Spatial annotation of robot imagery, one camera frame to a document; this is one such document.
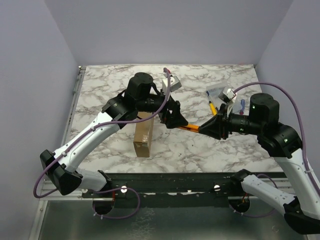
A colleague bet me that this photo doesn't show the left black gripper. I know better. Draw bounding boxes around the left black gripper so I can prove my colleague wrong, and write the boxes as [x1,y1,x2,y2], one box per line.
[137,87,189,128]

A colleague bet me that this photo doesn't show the orange utility knife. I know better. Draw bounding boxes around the orange utility knife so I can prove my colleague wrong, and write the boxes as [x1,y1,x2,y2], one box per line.
[178,124,199,133]

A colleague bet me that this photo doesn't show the brown cardboard express box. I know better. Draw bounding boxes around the brown cardboard express box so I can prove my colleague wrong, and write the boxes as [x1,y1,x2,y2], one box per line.
[133,118,154,158]

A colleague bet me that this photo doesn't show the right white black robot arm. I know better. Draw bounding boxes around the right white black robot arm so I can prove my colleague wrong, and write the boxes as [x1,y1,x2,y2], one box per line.
[198,93,320,235]

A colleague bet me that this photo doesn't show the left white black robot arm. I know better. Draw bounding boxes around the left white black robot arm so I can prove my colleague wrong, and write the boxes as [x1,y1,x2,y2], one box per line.
[40,69,188,198]

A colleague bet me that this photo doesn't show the clear plastic parts box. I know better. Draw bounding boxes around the clear plastic parts box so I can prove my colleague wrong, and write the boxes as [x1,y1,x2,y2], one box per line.
[205,82,241,114]

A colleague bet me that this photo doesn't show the yellow screwdriver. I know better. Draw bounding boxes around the yellow screwdriver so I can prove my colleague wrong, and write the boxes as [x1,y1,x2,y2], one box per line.
[206,91,218,116]

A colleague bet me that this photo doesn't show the blue red screwdriver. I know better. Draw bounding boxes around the blue red screwdriver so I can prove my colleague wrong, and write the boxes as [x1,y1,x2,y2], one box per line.
[239,99,246,115]

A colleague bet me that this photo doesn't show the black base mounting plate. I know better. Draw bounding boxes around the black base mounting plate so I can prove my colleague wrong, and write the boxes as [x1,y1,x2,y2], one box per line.
[82,172,245,208]

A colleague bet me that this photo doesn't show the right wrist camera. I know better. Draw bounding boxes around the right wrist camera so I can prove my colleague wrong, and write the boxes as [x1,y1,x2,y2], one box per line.
[218,87,237,104]

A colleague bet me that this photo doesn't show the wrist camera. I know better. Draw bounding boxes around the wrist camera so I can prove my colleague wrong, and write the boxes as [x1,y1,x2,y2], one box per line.
[162,75,182,93]
[218,87,237,104]

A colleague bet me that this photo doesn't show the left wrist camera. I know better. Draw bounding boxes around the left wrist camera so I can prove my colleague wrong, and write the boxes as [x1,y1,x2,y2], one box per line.
[162,75,182,93]

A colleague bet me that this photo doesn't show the aluminium frame rail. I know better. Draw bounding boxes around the aluminium frame rail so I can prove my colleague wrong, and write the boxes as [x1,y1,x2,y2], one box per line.
[39,180,84,201]

